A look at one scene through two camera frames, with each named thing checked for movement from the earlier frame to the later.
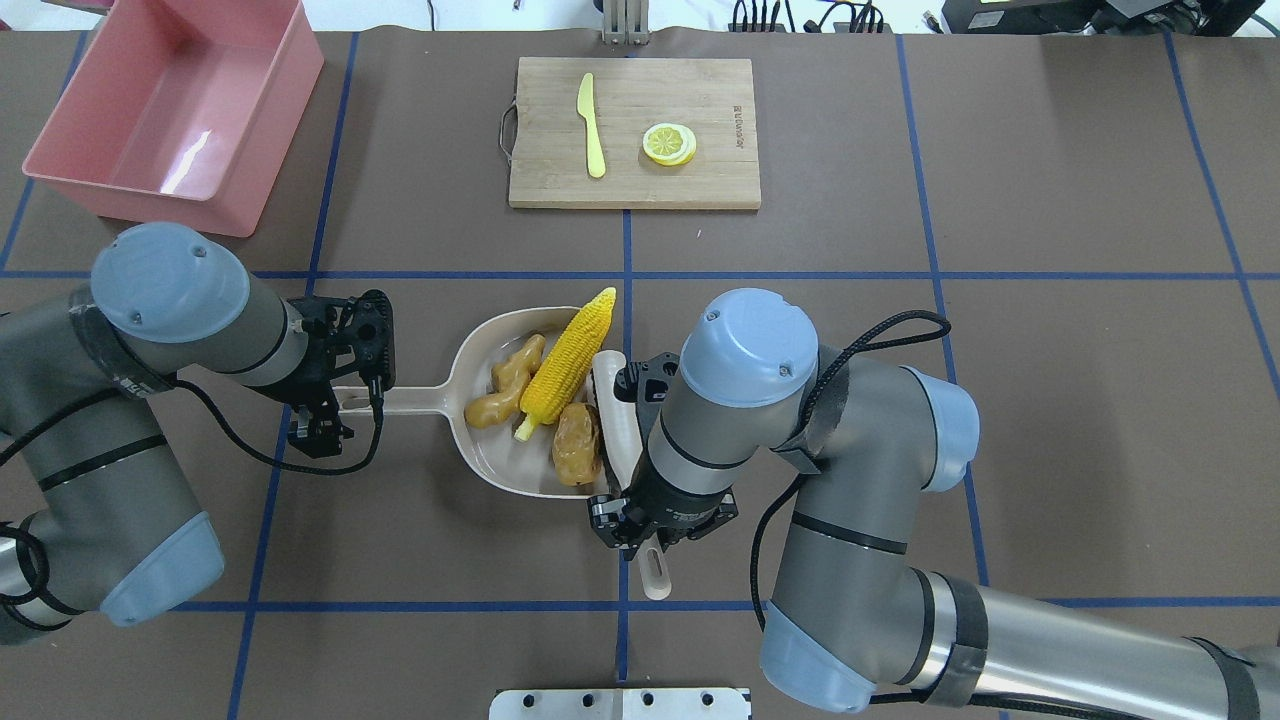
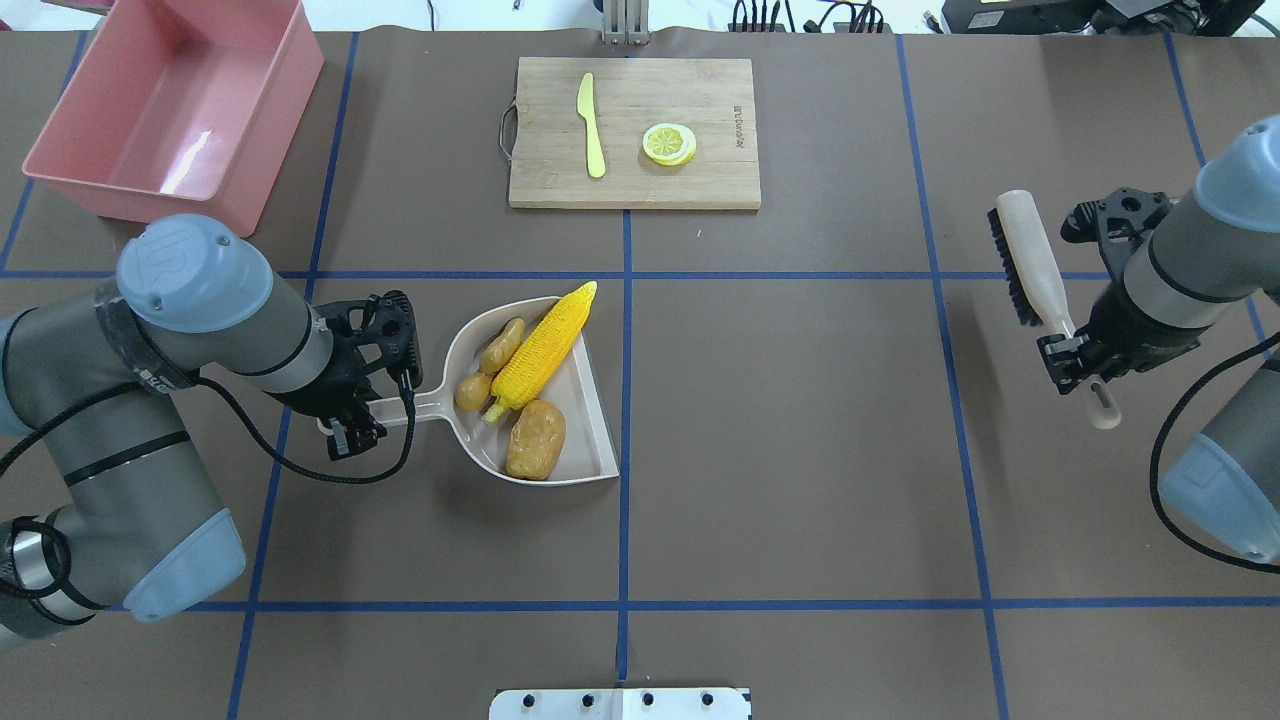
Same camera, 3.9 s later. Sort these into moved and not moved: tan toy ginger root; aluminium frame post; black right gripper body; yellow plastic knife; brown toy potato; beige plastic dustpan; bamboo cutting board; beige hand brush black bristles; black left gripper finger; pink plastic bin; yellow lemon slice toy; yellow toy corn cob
Moved: beige plastic dustpan; yellow toy corn cob; black right gripper body; tan toy ginger root; brown toy potato; beige hand brush black bristles; black left gripper finger
Not moved: yellow lemon slice toy; aluminium frame post; yellow plastic knife; pink plastic bin; bamboo cutting board
